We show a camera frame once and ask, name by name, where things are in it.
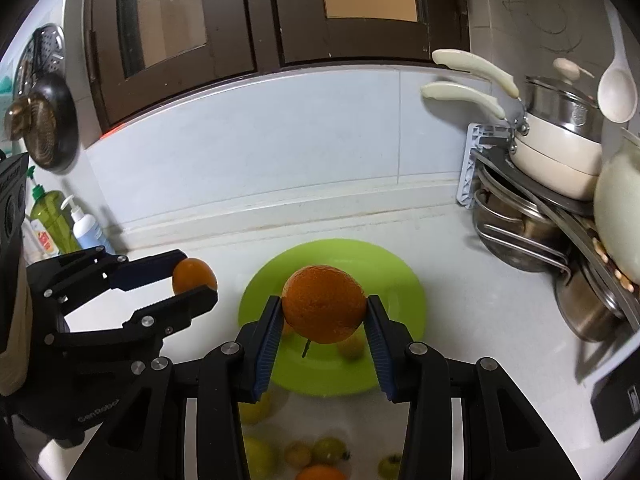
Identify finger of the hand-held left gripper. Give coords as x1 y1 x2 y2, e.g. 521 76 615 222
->
45 285 219 357
27 248 189 307

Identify black box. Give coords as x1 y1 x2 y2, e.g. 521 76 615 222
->
590 360 640 443

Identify cream saucepan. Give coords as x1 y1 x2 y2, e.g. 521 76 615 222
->
432 49 606 158

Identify brass wire skimmer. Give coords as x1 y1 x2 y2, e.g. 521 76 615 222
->
5 96 47 142

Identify white plastic rack bracket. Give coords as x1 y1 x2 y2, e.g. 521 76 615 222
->
457 122 516 209

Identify steel pots on rack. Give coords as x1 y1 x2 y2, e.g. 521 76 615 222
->
475 147 640 321

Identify red label bottle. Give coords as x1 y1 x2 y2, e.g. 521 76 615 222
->
22 217 62 261

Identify cream frying pan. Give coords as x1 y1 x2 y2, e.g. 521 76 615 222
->
421 81 603 202

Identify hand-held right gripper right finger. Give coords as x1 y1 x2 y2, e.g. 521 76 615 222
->
362 296 568 480

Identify white pump bottle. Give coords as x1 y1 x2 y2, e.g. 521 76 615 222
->
61 195 116 257

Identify green dish soap bottle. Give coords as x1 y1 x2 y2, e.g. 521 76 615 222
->
27 167 81 256

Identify perforated steel steamer plate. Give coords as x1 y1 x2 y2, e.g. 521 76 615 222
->
17 24 67 96

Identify white ladle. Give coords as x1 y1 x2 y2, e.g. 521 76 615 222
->
597 35 639 123

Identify cream round jug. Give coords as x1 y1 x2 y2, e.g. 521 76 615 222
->
593 127 640 283

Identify steel pot with handles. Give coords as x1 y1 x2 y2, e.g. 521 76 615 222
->
472 187 571 273

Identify wooden bead trivet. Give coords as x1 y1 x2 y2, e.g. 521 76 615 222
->
590 237 640 293

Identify steel steamer pot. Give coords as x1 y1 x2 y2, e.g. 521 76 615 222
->
524 85 606 143

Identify small yellow plum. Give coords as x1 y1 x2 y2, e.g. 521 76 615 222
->
336 330 366 361
285 441 313 466

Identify brown wooden window sash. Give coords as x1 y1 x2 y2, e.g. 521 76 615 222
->
245 0 471 68
82 0 261 131

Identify steel stock pot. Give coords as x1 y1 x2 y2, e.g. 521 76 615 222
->
554 255 626 343

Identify glass lid cream knob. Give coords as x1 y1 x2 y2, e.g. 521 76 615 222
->
524 57 603 111

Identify green plate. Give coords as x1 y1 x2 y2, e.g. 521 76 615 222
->
237 238 427 397

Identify large orange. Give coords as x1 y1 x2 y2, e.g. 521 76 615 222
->
281 265 367 345

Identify black frying pan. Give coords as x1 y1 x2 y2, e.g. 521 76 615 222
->
5 72 78 171

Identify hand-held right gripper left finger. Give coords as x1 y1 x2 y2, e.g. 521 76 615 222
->
67 296 286 480

